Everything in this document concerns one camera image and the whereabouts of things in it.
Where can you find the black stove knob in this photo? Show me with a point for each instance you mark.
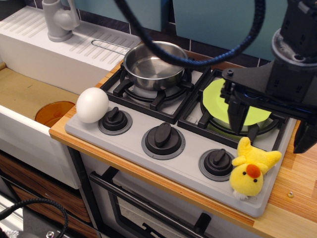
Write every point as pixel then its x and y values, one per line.
pixel 163 142
pixel 115 122
pixel 216 164

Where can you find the light green plate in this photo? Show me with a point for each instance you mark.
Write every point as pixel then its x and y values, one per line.
pixel 217 107

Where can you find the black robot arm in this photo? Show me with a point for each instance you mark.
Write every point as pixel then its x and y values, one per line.
pixel 295 43

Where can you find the black right stove knob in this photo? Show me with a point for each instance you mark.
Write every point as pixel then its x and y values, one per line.
pixel 216 164

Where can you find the black left stove knob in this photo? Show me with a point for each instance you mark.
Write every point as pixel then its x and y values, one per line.
pixel 115 122

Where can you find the grey toy stove top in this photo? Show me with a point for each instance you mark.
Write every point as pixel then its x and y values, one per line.
pixel 183 169

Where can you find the grey toy faucet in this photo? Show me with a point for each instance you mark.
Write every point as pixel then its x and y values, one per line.
pixel 60 22

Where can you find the orange plastic cup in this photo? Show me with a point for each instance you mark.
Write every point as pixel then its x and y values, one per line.
pixel 49 114

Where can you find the toy oven door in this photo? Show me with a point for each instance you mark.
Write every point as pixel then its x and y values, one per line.
pixel 139 210

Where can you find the stainless steel pot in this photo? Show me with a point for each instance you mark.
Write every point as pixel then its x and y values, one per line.
pixel 146 70

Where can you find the wooden drawer unit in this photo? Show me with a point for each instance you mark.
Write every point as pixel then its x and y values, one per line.
pixel 25 182

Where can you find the black left burner grate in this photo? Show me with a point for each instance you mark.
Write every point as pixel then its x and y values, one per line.
pixel 166 105

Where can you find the white egg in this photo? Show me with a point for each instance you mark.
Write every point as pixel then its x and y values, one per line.
pixel 92 105

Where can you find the yellow stuffed duck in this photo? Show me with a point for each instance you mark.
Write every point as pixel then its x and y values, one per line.
pixel 249 168

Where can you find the black burner grate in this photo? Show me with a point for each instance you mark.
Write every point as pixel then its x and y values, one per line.
pixel 166 105
pixel 272 134

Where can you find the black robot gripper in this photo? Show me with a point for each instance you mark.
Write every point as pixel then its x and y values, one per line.
pixel 279 88

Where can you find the black right burner grate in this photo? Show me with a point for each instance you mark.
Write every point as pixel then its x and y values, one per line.
pixel 272 134

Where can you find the white toy sink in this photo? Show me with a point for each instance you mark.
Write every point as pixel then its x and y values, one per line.
pixel 35 71

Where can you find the black middle stove knob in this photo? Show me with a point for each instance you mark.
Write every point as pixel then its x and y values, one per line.
pixel 163 142

